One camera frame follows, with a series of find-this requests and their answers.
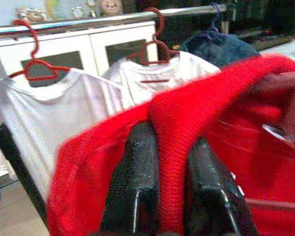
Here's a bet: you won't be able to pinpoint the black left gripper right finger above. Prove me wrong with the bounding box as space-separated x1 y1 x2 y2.
185 137 260 236

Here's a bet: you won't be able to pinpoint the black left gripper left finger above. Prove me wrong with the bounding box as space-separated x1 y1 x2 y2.
100 122 160 234

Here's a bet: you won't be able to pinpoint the red knit sweater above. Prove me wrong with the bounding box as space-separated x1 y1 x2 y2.
46 54 295 236

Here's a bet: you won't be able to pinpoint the red plastic hanger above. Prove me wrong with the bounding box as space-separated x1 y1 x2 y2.
8 19 72 82
126 7 180 83
253 72 295 148

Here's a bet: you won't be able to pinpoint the blue hanger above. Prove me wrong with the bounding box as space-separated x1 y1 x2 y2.
204 2 227 41

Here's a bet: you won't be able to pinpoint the white T-shirt with black print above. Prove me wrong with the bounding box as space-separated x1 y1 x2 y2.
102 50 222 111

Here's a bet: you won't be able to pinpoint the plain white T-shirt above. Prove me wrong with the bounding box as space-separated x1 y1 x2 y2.
0 67 136 205

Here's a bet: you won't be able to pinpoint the black rack upright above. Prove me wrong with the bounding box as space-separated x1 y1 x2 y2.
0 124 49 227

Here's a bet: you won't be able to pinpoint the white glass-door cabinet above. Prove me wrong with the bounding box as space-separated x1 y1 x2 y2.
0 21 160 82

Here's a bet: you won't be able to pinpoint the blue jeans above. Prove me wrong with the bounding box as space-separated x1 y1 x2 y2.
180 30 260 67

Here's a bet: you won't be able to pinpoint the white table with black legs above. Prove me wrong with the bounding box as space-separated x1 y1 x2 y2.
260 36 295 64

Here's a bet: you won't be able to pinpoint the round-faced doll figurine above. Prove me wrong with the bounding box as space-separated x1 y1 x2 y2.
98 0 123 17

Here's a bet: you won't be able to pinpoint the white flower ornament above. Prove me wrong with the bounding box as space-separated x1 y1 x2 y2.
70 6 86 19

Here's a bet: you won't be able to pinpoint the small pale ornament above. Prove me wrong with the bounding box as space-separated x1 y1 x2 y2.
16 7 47 23

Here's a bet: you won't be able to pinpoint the chrome clothes rail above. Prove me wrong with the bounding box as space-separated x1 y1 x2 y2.
0 3 228 39

